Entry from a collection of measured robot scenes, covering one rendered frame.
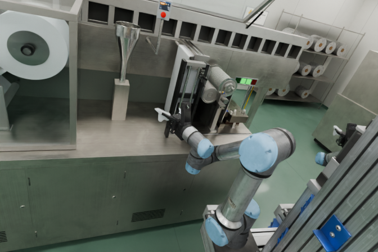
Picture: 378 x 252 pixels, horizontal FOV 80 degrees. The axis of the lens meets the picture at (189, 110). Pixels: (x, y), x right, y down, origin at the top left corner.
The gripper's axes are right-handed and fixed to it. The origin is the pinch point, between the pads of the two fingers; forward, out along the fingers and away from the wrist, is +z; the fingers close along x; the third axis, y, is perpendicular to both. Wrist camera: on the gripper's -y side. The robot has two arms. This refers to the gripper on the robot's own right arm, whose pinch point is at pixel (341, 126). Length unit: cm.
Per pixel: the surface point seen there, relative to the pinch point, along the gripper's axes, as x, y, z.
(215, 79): -91, -15, 6
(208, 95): -92, -7, -7
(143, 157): -120, 19, -57
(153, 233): -115, 109, -42
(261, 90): -46, 14, 84
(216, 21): -99, -53, 25
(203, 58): -98, -34, -16
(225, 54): -88, -28, 33
